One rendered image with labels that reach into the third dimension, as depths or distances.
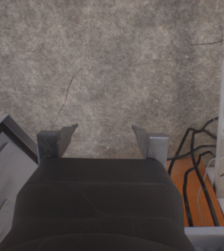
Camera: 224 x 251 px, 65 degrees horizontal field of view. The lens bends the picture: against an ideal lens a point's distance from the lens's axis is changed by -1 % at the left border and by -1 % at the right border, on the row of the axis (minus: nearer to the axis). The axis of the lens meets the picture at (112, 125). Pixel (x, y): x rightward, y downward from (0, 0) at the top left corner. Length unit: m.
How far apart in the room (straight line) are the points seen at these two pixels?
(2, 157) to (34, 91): 0.84
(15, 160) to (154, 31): 0.74
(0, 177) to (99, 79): 0.74
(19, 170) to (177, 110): 0.88
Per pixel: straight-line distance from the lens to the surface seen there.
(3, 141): 0.32
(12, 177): 0.31
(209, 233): 0.53
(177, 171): 1.25
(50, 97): 1.09
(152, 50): 0.89
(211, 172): 1.41
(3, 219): 0.26
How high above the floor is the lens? 0.85
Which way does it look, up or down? 51 degrees down
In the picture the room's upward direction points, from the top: 170 degrees counter-clockwise
